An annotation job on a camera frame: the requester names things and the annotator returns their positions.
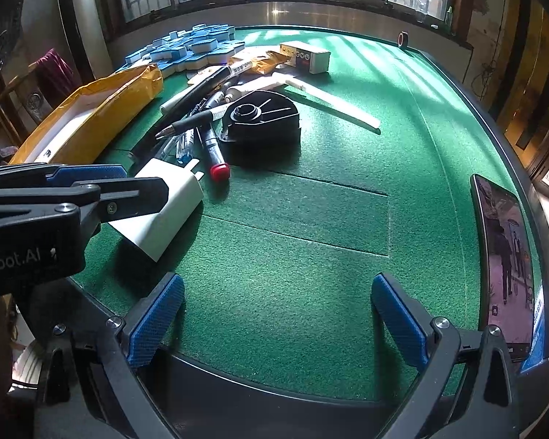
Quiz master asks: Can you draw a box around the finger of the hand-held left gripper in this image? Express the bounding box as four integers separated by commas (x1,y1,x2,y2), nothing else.
0,177,171,226
0,164,129,191

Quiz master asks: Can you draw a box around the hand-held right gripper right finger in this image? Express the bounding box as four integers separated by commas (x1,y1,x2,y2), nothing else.
370,273,531,439

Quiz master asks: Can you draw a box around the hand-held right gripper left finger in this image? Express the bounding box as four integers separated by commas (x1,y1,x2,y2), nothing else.
34,273,186,439

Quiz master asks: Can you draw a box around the white power adapter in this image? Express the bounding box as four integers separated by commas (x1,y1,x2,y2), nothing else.
107,158,205,263

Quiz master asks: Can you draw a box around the thin clear gel pen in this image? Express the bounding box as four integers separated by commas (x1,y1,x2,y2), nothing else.
174,128,197,165

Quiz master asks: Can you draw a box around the yellow cardboard box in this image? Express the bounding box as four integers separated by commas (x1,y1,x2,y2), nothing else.
9,63,164,165

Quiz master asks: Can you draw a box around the red-capped black marker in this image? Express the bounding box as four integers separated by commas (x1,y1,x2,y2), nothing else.
197,125,231,181

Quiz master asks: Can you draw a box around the black grip ballpoint pen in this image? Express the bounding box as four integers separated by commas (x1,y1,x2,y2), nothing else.
154,107,234,140

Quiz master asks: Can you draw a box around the thick black marker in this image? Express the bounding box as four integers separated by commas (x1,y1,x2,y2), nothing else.
176,66,232,113

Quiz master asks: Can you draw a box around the black plastic tape dispenser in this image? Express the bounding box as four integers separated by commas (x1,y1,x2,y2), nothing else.
221,90,301,147

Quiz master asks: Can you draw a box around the wooden chair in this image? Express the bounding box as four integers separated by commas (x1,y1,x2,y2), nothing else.
0,61,74,147

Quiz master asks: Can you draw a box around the dark red cloth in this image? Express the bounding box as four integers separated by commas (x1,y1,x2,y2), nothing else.
30,48,81,101

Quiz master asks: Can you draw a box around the smartphone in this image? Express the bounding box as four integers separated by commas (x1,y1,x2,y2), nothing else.
470,174,545,362

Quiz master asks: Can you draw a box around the slim black pen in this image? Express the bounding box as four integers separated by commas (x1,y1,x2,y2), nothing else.
190,90,227,116

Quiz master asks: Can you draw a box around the white standing air conditioner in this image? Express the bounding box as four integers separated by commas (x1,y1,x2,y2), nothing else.
55,0,115,83

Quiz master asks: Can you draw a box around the pile of blue mahjong tiles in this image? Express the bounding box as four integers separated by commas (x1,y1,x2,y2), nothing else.
124,24,247,74

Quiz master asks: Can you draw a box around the white tube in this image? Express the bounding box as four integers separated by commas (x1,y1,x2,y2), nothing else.
223,75,287,104

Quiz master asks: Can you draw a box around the white marker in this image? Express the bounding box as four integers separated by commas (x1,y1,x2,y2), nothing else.
159,59,252,115

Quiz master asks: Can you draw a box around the yellow packet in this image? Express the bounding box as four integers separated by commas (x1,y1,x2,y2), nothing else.
229,49,298,76

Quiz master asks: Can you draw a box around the white printed box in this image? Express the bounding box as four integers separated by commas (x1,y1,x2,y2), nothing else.
279,41,330,75

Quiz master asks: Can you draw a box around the long white pen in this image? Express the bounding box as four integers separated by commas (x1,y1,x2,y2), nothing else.
272,72,382,131

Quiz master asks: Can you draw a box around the wooden panelled door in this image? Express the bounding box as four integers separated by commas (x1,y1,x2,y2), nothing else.
462,0,549,184

